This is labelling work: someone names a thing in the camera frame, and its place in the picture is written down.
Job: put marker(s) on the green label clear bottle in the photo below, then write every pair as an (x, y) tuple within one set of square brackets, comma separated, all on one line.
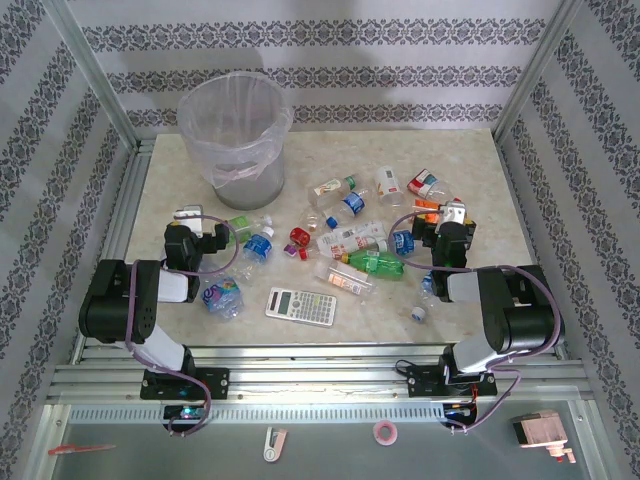
[(244, 222)]

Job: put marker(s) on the colourful label blue cap bottle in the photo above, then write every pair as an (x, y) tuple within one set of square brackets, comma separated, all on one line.
[(220, 296)]

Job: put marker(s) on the clear plastic bin liner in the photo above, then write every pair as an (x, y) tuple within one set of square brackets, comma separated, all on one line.
[(272, 145)]

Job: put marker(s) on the pink tape roll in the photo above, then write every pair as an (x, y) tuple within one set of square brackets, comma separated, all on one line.
[(377, 433)]

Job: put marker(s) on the aluminium frame cross rail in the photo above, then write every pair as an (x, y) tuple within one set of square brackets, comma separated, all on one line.
[(325, 372)]

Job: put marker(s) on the small orange label bottle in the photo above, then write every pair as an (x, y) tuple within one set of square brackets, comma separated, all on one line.
[(426, 205)]

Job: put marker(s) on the crushed blue label bottle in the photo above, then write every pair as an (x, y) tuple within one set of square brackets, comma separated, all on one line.
[(402, 241)]

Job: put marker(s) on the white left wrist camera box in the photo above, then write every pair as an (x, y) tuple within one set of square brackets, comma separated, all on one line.
[(187, 212)]

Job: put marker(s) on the pink block device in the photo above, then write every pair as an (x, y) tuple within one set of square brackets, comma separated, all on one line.
[(540, 430)]

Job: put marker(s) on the grey metal mesh bin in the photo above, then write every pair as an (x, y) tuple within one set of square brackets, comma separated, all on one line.
[(250, 195)]

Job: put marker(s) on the aluminium corner post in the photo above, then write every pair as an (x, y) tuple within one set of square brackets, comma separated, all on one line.
[(98, 80), (545, 50)]

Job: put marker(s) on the aluminium side rail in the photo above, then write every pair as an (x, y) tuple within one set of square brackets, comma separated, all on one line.
[(136, 165), (513, 170)]

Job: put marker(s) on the clear bottle pink label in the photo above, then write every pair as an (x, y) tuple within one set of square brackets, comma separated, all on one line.
[(342, 279)]

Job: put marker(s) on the clear round bottle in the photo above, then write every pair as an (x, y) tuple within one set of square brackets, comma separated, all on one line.
[(310, 219)]

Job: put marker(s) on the white scientific calculator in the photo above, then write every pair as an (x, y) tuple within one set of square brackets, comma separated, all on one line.
[(300, 306)]

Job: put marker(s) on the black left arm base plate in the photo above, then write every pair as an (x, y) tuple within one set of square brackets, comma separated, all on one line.
[(215, 382)]

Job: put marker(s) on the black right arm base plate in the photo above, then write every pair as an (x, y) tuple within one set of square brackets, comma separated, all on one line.
[(425, 385)]

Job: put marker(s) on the green plastic bottle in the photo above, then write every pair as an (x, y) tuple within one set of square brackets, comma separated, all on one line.
[(380, 267)]

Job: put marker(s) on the white pink cutter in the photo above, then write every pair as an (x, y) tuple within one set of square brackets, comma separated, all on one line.
[(270, 452)]

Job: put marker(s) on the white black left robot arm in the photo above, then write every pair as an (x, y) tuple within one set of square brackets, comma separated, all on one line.
[(115, 305)]

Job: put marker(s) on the white red print label bottle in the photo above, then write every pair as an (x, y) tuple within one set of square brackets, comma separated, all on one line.
[(352, 240)]

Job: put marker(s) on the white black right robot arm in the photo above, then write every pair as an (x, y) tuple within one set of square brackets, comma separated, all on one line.
[(525, 320)]

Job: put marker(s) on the small black controller board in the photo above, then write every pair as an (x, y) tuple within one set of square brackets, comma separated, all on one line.
[(185, 412), (457, 410)]

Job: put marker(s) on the white label orange mark bottle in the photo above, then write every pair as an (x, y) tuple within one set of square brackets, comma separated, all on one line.
[(389, 182)]

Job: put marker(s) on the red pen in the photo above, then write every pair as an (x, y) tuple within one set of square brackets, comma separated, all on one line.
[(75, 449)]

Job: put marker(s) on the clear bottle white cap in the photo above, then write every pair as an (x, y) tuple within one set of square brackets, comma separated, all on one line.
[(418, 313)]

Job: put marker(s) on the blue label white cap bottle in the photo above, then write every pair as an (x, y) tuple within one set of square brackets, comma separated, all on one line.
[(257, 246)]

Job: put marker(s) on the small purple cap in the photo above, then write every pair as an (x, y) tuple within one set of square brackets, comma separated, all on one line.
[(290, 249)]

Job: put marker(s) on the orange green label bottle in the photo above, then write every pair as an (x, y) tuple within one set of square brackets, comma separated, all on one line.
[(330, 187)]

